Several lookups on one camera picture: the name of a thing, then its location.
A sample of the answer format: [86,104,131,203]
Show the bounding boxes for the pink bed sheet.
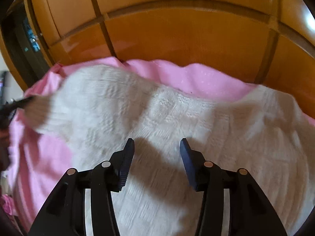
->
[6,56,315,234]

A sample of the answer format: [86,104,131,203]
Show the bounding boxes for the white knitted sweater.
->
[25,65,314,235]

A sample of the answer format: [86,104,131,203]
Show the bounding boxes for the wooden panelled wardrobe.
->
[1,0,314,116]

